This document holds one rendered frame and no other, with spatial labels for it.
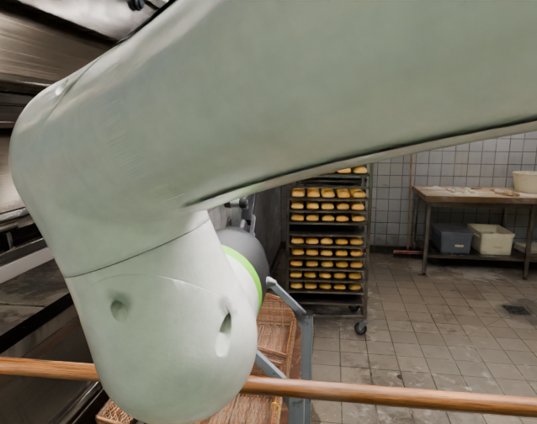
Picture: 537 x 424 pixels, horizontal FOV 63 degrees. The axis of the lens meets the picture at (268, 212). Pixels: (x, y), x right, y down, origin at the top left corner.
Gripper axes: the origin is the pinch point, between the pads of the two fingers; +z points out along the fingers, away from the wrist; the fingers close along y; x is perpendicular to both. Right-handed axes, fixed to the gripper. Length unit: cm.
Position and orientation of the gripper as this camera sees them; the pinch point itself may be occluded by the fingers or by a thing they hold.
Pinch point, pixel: (257, 226)
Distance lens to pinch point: 64.0
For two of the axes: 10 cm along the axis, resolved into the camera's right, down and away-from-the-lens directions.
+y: 0.0, 9.8, 1.9
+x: 9.9, 0.3, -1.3
